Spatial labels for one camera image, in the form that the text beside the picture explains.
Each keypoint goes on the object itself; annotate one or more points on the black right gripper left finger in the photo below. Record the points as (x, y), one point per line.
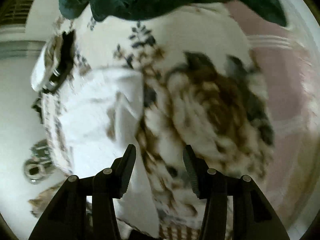
(83, 208)

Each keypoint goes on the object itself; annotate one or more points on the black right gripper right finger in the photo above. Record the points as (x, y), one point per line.
(253, 217)

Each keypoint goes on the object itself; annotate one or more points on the white fuzzy knit sweater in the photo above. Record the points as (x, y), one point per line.
(100, 116)

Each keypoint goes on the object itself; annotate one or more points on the pink bed sheet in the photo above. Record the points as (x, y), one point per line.
(289, 59)

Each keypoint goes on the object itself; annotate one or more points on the floral and checked bed blanket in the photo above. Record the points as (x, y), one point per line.
(201, 87)

